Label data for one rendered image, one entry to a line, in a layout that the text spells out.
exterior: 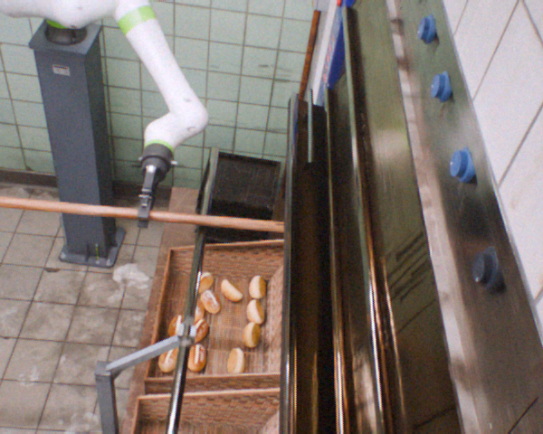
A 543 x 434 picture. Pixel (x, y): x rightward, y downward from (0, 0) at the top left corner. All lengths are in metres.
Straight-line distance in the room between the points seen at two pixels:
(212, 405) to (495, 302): 1.42
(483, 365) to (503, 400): 0.06
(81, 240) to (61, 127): 0.68
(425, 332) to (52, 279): 2.53
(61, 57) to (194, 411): 1.35
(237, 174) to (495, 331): 1.83
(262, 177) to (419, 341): 1.61
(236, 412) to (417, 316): 1.20
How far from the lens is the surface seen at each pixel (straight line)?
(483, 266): 0.73
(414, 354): 0.96
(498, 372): 0.74
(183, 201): 2.78
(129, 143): 3.36
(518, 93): 0.73
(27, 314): 3.18
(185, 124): 2.01
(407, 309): 1.00
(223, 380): 2.05
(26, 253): 3.40
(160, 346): 1.72
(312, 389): 1.33
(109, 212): 1.87
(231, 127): 3.21
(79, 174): 2.91
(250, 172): 2.50
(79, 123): 2.72
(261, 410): 2.08
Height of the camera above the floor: 2.55
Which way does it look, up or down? 46 degrees down
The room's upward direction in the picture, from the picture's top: 10 degrees clockwise
